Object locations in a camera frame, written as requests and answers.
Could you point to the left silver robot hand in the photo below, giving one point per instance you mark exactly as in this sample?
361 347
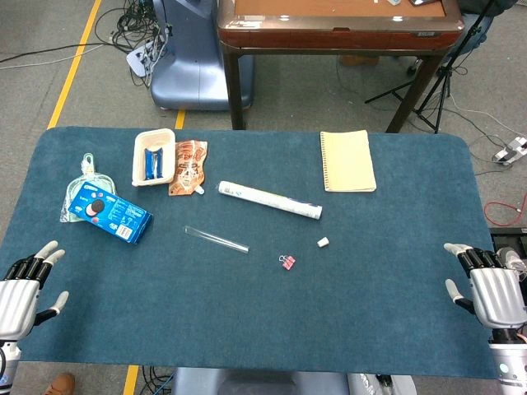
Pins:
16 302

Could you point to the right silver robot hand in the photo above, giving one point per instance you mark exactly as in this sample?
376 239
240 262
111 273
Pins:
496 296

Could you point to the white stopper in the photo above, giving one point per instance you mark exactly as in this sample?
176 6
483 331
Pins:
323 242

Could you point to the clear glass test tube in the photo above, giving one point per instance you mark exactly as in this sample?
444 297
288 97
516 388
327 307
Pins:
216 239

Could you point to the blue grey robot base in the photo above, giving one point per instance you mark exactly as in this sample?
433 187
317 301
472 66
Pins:
193 74

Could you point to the white rolled paper tube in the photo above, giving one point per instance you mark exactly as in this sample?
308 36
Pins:
267 199

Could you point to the black floor platform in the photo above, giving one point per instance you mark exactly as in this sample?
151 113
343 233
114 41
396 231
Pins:
508 236

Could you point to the brown leather shoe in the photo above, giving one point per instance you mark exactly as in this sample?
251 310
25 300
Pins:
62 384

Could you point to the blue Oreo cookie box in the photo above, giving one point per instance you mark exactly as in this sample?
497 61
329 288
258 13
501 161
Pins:
111 212

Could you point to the white black power strip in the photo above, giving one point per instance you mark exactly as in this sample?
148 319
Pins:
510 152

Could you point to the clear green plastic pouch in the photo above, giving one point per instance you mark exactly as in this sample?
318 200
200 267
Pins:
87 175

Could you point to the cream plastic tray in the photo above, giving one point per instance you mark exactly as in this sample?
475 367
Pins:
138 158

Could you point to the blue snack packet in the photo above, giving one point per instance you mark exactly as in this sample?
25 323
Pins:
153 164

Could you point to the yellow spiral notebook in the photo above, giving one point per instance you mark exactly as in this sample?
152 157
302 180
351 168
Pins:
348 160

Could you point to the pink binder clip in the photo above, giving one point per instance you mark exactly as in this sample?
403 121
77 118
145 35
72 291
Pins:
288 263

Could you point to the orange snack pouch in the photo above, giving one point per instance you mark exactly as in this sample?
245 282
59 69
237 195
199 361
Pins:
187 164

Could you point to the black tripod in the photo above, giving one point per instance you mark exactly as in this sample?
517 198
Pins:
442 82

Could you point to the blue carpet table mat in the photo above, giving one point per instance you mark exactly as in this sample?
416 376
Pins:
263 312

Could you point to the grey robot torso base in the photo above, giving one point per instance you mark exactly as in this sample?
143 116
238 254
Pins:
247 382

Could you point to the bystander person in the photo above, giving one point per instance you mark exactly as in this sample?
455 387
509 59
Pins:
473 37

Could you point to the black smartphone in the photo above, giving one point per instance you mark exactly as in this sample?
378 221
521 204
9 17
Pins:
420 2

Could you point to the brown wooden mahjong table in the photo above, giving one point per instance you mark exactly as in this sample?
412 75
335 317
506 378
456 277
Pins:
329 39

